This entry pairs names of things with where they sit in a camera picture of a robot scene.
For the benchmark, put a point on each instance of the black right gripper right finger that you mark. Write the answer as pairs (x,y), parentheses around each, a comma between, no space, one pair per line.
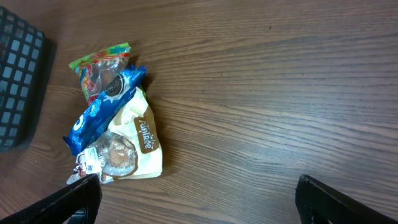
(317,202)

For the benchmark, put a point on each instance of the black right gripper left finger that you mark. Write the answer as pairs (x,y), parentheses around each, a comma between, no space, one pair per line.
(78,202)

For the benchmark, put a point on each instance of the beige brown cookie bag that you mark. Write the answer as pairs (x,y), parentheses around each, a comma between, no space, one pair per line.
(128,149)

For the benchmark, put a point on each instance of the blue Oreo cookie packet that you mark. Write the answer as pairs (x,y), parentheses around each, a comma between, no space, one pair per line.
(94,121)

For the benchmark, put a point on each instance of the green Haribo gummy bag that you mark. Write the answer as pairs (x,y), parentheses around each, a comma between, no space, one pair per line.
(96,70)

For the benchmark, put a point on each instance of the grey plastic shopping basket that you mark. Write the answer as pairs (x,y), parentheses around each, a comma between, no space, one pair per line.
(21,48)

